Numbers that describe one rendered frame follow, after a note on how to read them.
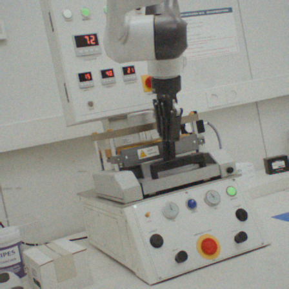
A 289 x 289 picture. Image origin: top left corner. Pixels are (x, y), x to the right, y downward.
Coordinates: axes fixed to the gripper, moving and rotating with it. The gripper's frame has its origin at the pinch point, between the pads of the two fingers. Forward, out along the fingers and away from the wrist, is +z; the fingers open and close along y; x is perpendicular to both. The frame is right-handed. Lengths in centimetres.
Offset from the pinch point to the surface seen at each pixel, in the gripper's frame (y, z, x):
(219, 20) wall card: -82, -22, 68
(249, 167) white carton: -40, 33, 56
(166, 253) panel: 17.9, 17.0, -10.9
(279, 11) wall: -83, -22, 103
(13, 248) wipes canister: -13.6, 23.4, -41.8
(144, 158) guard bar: -3.8, 1.7, -5.7
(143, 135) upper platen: -14.0, -0.7, -1.1
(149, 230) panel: 13.6, 12.5, -12.7
